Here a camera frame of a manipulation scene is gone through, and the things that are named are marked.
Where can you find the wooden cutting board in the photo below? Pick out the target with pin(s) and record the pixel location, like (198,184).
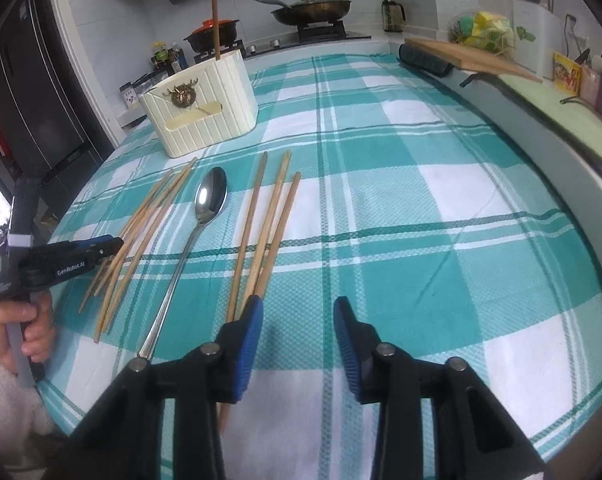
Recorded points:
(461,55)

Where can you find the person's left forearm white sleeve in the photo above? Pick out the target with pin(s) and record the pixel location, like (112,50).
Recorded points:
(6,400)

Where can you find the mesh bag of colourful sponges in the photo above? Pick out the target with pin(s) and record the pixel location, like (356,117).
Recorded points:
(481,27)

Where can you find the small seasoning box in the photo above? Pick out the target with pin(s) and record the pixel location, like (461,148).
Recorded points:
(129,96)

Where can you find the teal plaid tablecloth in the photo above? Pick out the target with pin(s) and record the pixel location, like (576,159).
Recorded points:
(381,210)

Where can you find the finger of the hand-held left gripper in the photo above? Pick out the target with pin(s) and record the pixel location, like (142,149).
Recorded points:
(108,250)
(95,241)

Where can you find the frying pan with glass lid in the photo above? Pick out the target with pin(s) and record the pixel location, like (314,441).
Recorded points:
(311,10)

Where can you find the black refrigerator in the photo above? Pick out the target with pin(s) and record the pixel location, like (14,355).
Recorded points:
(31,85)

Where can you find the white wall socket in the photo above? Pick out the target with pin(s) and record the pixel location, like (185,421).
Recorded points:
(571,22)

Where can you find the black gas stove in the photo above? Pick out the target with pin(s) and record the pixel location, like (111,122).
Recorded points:
(281,42)

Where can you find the cream ribbed utensil holder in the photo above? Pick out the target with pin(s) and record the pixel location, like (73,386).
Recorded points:
(206,110)

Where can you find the black rolled mat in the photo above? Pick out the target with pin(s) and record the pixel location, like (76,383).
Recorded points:
(423,60)

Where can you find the dark condiment bottle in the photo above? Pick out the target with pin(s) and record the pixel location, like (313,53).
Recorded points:
(176,57)

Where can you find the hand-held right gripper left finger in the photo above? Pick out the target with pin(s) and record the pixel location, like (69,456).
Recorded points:
(246,345)

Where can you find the black pot with orange lid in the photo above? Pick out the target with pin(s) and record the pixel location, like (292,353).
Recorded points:
(206,37)

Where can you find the long steel spoon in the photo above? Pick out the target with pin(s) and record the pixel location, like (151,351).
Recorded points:
(211,195)

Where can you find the person's left hand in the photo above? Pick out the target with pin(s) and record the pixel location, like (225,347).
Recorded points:
(1,322)

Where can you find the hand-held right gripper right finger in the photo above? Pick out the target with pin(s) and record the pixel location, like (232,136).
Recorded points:
(346,347)

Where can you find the white knife block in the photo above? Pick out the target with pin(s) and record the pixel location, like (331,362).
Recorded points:
(536,45)

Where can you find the yellow printed packet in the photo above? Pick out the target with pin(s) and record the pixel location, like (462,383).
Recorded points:
(566,72)

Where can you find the yellow-capped condiment bottle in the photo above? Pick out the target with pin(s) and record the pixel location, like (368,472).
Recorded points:
(157,57)

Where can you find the pink packet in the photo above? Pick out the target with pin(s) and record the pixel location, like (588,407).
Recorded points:
(591,85)

